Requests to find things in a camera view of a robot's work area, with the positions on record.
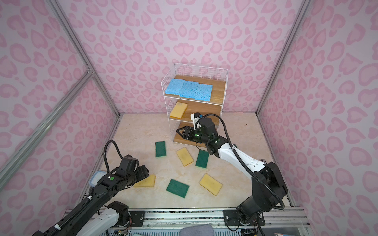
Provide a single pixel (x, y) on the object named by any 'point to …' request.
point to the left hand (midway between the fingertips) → (144, 170)
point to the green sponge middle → (202, 159)
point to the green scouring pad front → (177, 188)
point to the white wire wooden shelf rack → (215, 76)
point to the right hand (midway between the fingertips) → (179, 130)
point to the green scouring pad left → (160, 149)
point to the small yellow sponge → (178, 110)
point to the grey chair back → (200, 230)
